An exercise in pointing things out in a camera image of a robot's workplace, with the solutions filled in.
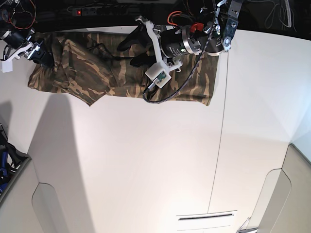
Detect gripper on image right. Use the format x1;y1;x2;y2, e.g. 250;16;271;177
117;16;207;73

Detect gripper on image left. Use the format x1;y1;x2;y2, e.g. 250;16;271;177
0;28;54;68

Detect camouflage T-shirt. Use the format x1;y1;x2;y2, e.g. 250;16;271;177
28;32;219;105

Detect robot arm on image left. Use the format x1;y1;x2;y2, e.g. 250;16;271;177
0;0;54;73

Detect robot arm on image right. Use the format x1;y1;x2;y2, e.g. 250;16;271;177
117;0;244;72

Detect blue and black bin contents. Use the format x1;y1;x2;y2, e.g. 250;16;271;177
0;123;29;195

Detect white camera box image right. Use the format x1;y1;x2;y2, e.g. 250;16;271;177
145;63;172;88

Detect white camera box image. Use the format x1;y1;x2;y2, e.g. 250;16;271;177
145;63;172;88
0;60;13;73

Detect white camera box image left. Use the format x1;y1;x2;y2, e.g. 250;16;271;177
0;60;13;73

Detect black power strip red switch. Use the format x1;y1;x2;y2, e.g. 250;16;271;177
67;5;128;17

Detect black camera cable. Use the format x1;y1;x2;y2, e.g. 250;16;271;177
142;0;219;104

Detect grey cable loop background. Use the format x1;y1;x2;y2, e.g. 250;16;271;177
262;0;297;32

